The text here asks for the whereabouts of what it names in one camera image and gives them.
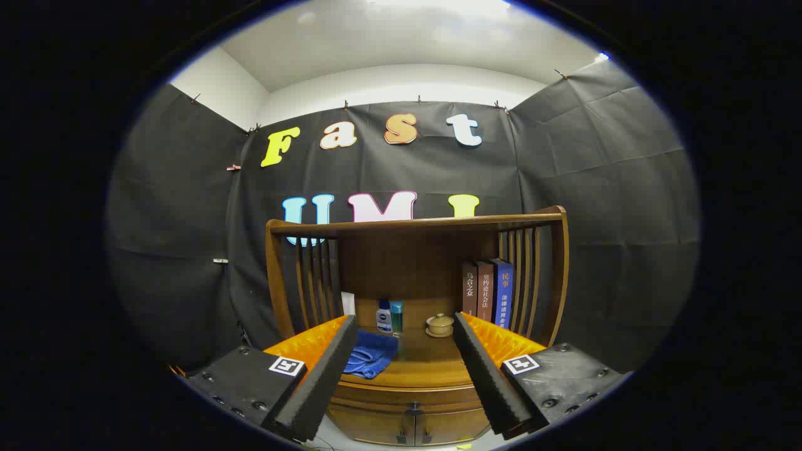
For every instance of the white tube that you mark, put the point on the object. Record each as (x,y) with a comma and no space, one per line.
(348,304)

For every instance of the wooden cabinet door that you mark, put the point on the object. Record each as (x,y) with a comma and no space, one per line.
(369,427)
(451,429)

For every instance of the black backdrop cloth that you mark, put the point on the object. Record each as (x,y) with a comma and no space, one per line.
(595,219)

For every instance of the blue book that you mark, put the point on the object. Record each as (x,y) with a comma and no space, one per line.
(504,294)

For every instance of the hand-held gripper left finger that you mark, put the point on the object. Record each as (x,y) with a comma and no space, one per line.
(322,376)

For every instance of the white lotion bottle blue cap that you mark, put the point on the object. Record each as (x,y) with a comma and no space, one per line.
(383,321)

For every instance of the blue towel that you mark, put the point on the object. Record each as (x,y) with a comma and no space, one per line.
(373,354)

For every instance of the wooden countertop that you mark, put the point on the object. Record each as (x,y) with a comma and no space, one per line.
(432,357)

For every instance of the beige lidded teacup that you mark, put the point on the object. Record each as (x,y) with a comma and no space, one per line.
(440,325)

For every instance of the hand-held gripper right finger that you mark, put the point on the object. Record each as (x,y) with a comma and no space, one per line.
(485,369)

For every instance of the dark brown book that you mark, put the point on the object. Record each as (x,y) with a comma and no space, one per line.
(469,291)

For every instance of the reddish brown book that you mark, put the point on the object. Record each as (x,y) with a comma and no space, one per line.
(485,291)

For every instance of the wooden cabinet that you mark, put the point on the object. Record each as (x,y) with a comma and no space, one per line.
(407,263)

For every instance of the clear teal bottle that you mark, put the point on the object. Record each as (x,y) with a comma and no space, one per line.
(397,316)

